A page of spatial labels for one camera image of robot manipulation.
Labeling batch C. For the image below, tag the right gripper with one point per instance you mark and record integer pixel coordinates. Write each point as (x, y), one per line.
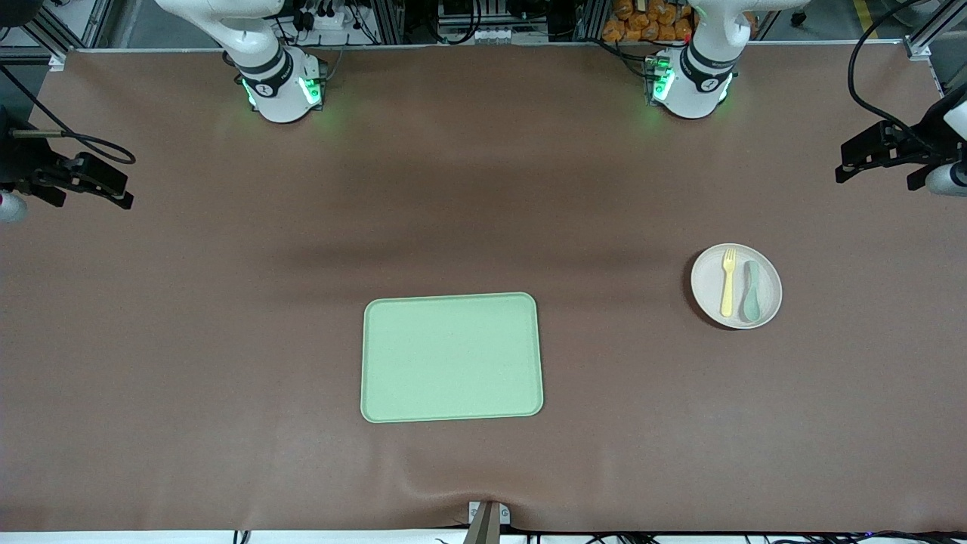
(16, 165)

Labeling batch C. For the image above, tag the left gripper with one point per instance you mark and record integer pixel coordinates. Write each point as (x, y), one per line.
(912, 148)

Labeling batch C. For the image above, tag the round beige plate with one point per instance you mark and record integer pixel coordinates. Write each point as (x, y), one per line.
(767, 283)

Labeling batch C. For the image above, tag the yellow plastic fork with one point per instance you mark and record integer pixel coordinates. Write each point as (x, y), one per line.
(727, 291)

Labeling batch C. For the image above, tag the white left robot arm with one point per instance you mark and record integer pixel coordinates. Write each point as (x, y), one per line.
(699, 75)

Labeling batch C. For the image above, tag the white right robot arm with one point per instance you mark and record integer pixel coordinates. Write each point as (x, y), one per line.
(276, 83)

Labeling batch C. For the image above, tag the pale green plastic spoon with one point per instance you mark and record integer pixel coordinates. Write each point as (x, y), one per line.
(751, 302)

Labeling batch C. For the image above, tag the brown table mat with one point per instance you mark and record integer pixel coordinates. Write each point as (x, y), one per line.
(227, 340)

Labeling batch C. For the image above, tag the bag of orange items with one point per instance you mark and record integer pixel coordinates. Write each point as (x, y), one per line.
(650, 23)

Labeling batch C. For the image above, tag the white power strip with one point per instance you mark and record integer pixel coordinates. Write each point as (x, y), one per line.
(329, 16)

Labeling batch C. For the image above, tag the light green rectangular tray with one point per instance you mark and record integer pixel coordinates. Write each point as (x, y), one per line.
(452, 356)

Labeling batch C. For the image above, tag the aluminium frame profile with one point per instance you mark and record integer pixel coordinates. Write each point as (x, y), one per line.
(933, 34)
(45, 30)

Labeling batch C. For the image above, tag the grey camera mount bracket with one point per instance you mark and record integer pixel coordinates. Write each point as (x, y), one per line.
(487, 521)

